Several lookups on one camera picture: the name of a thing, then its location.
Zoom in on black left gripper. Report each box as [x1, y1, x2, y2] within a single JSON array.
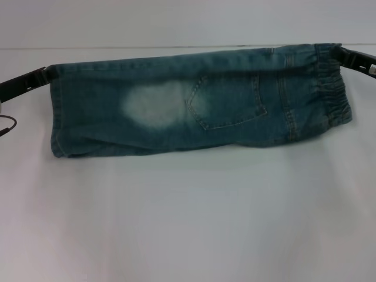
[[0, 66, 58, 103]]

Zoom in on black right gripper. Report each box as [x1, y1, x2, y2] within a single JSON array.
[[331, 46, 376, 79]]

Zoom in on blue denim shorts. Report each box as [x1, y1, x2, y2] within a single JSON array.
[[50, 42, 353, 161]]

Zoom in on left wrist cable with connector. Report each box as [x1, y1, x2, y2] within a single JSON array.
[[0, 115, 18, 137]]

